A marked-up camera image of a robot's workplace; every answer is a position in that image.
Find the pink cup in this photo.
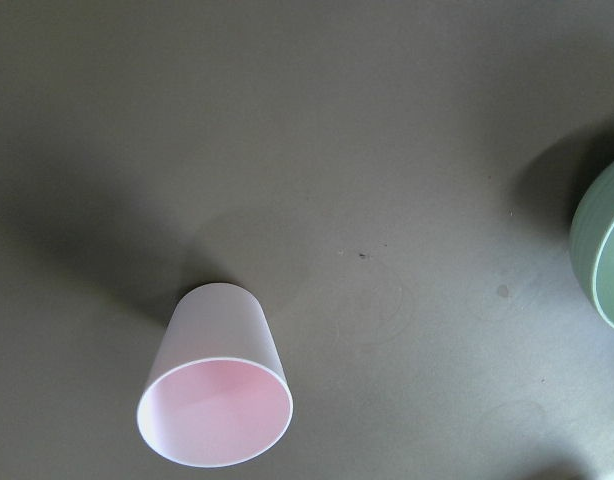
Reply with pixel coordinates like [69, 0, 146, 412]
[136, 283, 293, 468]

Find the green bowl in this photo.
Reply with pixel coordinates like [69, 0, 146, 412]
[569, 161, 614, 329]

